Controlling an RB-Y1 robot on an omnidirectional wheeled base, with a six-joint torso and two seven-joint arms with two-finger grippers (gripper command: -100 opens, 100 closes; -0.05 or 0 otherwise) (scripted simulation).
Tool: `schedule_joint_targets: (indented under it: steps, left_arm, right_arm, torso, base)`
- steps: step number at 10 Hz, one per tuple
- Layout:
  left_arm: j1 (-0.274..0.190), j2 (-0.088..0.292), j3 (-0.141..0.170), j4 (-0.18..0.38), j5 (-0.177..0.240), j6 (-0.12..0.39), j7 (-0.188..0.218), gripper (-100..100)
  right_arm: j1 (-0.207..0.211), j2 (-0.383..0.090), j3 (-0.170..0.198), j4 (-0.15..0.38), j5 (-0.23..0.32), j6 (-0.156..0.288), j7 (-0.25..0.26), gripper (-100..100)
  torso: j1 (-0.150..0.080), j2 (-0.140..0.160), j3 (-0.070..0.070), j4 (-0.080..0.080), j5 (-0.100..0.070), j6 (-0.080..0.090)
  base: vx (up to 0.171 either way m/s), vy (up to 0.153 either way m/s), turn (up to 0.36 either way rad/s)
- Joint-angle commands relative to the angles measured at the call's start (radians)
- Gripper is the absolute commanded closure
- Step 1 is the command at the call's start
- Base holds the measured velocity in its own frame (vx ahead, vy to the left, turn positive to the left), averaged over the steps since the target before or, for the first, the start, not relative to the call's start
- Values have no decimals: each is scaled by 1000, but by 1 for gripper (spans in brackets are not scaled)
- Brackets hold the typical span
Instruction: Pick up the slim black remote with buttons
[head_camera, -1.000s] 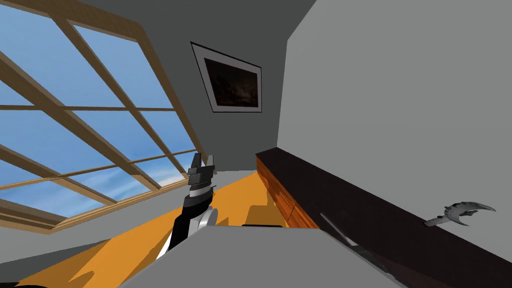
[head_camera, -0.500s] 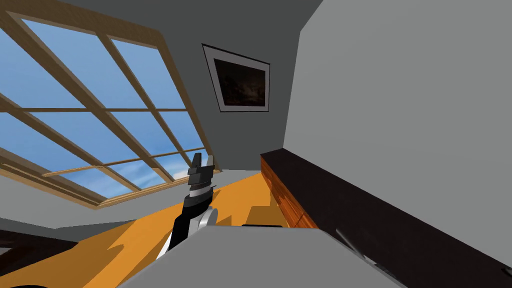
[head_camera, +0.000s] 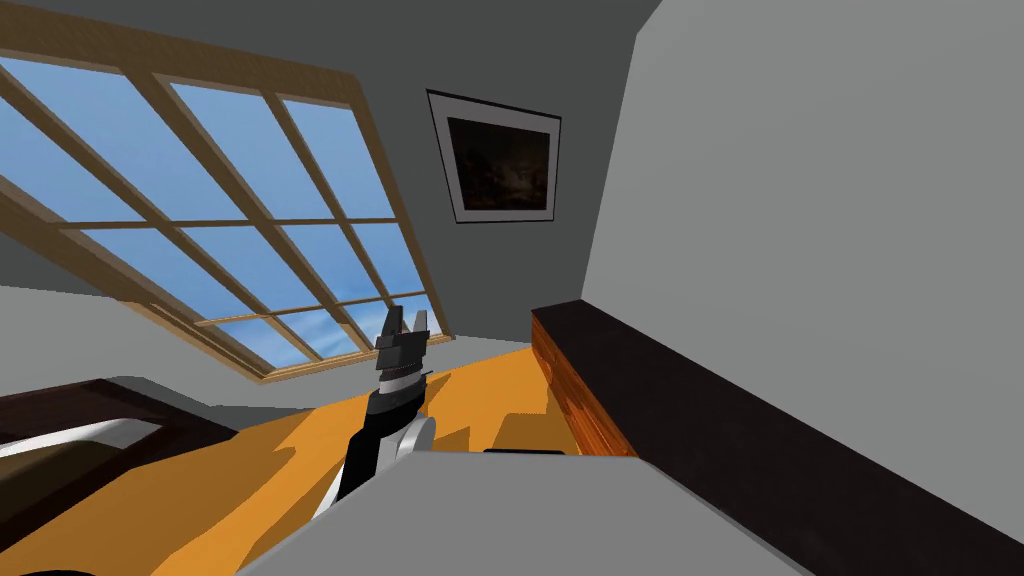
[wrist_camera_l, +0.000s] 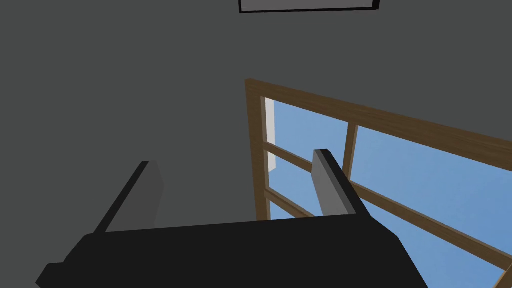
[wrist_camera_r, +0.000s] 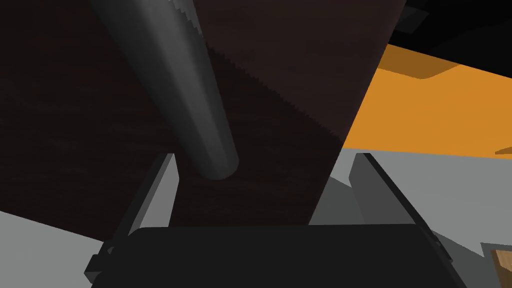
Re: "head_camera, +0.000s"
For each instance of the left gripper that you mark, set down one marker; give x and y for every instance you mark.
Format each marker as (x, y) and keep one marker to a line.
(402, 350)

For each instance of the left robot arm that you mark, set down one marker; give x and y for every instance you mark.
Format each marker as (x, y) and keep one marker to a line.
(376, 440)

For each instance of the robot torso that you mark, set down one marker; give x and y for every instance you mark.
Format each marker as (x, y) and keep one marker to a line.
(520, 520)

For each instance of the dark brown bed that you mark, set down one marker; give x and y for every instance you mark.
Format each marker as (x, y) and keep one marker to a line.
(72, 448)

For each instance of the black top wooden cabinet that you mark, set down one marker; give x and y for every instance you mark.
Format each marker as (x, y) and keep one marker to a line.
(760, 448)

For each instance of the dark framed wall picture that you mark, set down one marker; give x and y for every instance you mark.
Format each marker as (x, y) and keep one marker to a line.
(500, 160)

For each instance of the wooden frame window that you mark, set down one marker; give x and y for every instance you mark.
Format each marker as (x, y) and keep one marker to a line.
(200, 216)

